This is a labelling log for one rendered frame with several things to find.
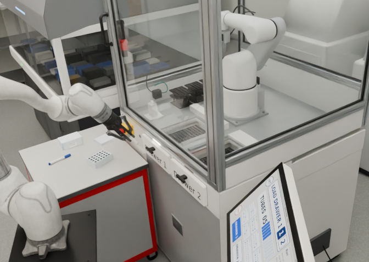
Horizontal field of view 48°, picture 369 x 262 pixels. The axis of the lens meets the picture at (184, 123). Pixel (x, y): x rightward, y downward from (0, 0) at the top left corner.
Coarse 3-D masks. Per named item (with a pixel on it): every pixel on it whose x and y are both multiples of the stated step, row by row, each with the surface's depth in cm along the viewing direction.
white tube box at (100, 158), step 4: (100, 152) 238; (104, 152) 238; (108, 152) 236; (92, 156) 234; (96, 156) 234; (100, 156) 234; (104, 156) 233; (108, 156) 233; (112, 156) 235; (88, 160) 230; (92, 160) 230; (96, 160) 230; (100, 160) 230; (104, 160) 232; (108, 160) 234; (88, 164) 232; (92, 164) 229; (96, 164) 228; (100, 164) 230; (96, 168) 229
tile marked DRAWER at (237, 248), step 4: (240, 240) 138; (236, 244) 138; (240, 244) 136; (232, 248) 139; (236, 248) 137; (240, 248) 135; (236, 252) 135; (240, 252) 133; (236, 256) 134; (240, 256) 132; (236, 260) 133; (240, 260) 131
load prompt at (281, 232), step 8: (272, 184) 141; (272, 192) 138; (280, 192) 134; (272, 200) 135; (280, 200) 131; (272, 208) 132; (280, 208) 128; (272, 216) 129; (280, 216) 126; (280, 224) 123; (280, 232) 121; (280, 240) 119; (288, 240) 115; (280, 248) 116
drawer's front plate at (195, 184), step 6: (174, 162) 199; (174, 168) 201; (180, 168) 194; (180, 174) 197; (186, 174) 191; (192, 174) 189; (186, 180) 193; (192, 180) 187; (198, 180) 184; (186, 186) 195; (192, 186) 189; (198, 186) 183; (204, 186) 180; (192, 192) 191; (204, 192) 181; (198, 198) 187; (204, 198) 182; (204, 204) 184
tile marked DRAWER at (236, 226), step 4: (240, 216) 147; (236, 220) 148; (240, 220) 146; (232, 224) 149; (236, 224) 147; (240, 224) 144; (232, 228) 147; (236, 228) 145; (240, 228) 142; (232, 232) 145; (236, 232) 143; (240, 232) 141; (232, 236) 144; (236, 236) 142; (232, 240) 142
